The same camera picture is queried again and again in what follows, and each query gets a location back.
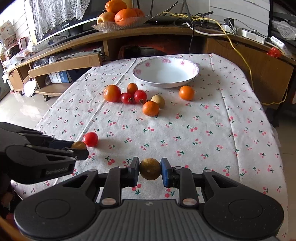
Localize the top orange in dish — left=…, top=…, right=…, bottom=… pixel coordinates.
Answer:
left=105, top=0, right=127, bottom=14

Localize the orange in dish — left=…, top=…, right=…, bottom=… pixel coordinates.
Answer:
left=114, top=9, right=137, bottom=26
left=105, top=0, right=127, bottom=14

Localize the front orange in dish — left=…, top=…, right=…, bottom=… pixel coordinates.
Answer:
left=114, top=9, right=137, bottom=26

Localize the television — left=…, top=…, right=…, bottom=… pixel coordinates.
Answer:
left=24, top=0, right=106, bottom=50

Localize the red apple in dish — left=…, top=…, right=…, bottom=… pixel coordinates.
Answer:
left=132, top=8, right=145, bottom=18

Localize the cherry print tablecloth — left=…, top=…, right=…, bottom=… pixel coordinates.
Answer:
left=13, top=54, right=288, bottom=240

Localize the black router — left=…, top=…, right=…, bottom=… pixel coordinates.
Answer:
left=132, top=0, right=214, bottom=25

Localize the glass fruit dish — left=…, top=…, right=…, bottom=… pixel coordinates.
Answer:
left=92, top=16, right=150, bottom=32

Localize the wooden tv stand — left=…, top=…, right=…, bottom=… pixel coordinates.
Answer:
left=8, top=26, right=295, bottom=109

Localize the yellow apple in dish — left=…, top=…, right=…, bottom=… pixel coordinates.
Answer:
left=96, top=11, right=115, bottom=24

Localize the mandarin orange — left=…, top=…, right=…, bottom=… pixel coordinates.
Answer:
left=179, top=86, right=195, bottom=101
left=142, top=101, right=159, bottom=116

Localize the black metal shelf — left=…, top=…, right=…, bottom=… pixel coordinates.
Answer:
left=268, top=0, right=296, bottom=48

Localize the red cherry tomato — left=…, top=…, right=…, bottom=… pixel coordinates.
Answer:
left=120, top=92, right=134, bottom=104
left=82, top=132, right=98, bottom=147
left=134, top=90, right=147, bottom=104

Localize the white cable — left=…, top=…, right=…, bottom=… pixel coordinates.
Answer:
left=182, top=22, right=235, bottom=37

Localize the white lace cloth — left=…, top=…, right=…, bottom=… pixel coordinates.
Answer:
left=30, top=0, right=90, bottom=40

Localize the white power strip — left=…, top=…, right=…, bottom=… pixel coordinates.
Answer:
left=222, top=24, right=265, bottom=45

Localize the pale longan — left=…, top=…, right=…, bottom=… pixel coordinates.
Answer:
left=151, top=94, right=165, bottom=109

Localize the yellow cable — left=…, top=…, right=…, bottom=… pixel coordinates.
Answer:
left=162, top=11, right=290, bottom=106

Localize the large orange-red tomato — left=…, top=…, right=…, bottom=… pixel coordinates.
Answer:
left=103, top=85, right=121, bottom=102

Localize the small orange tomato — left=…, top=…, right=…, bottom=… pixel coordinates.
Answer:
left=127, top=83, right=138, bottom=95

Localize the white floral bowl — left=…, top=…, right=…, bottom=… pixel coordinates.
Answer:
left=132, top=57, right=200, bottom=88

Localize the red plastic bag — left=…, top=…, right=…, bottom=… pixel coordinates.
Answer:
left=267, top=47, right=282, bottom=58

